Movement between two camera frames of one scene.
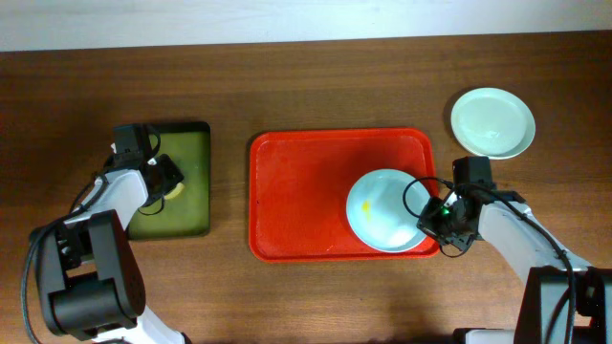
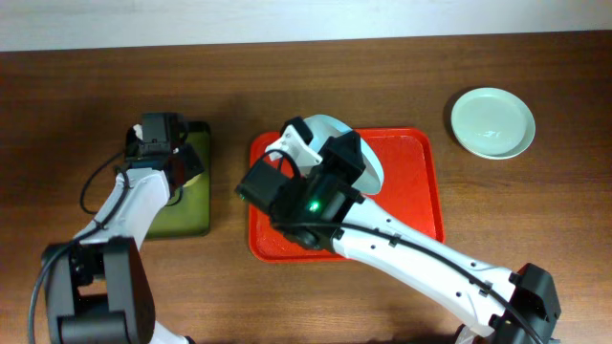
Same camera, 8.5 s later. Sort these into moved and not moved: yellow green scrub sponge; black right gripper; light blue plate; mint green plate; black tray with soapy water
Moved: yellow green scrub sponge; light blue plate; black right gripper
Not moved: black tray with soapy water; mint green plate
